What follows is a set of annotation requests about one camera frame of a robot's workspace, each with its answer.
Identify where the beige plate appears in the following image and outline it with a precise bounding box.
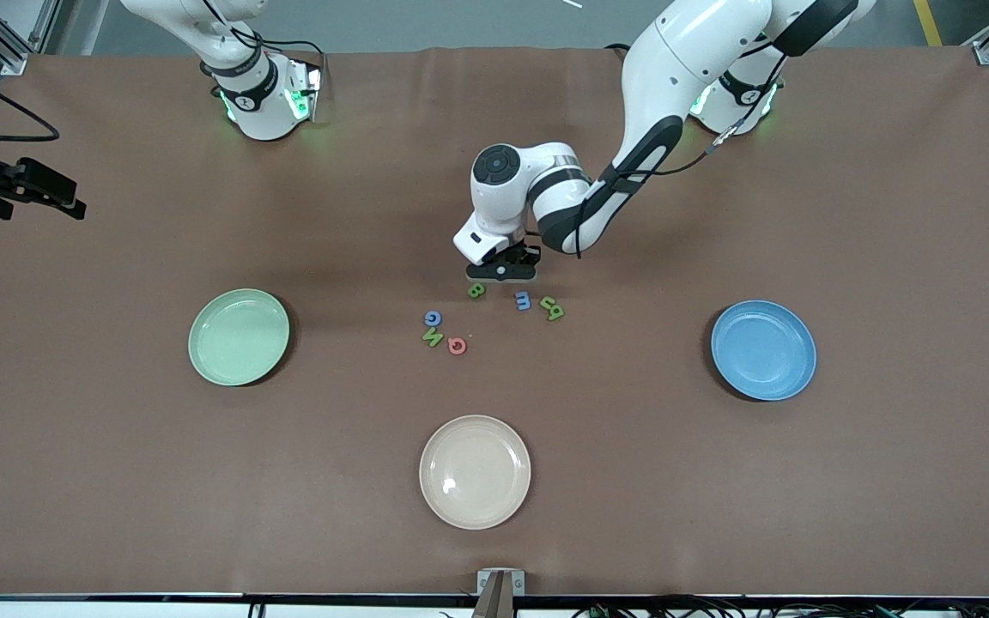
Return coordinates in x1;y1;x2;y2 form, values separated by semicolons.
419;415;532;530

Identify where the light green plate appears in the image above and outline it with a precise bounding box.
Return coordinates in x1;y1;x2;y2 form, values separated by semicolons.
188;288;291;387

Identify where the blue plate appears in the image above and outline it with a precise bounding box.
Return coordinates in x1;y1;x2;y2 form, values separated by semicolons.
711;300;818;402

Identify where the brown table mat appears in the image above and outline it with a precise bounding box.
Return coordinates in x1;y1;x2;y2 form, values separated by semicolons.
0;43;989;599

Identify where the black base cable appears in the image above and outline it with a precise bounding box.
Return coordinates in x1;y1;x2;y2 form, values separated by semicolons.
198;0;325;78

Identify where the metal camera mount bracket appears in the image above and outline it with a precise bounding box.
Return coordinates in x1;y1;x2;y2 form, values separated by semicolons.
476;568;526;618

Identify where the black cable tangle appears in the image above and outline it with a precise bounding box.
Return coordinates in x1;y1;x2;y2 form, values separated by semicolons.
572;597;989;618

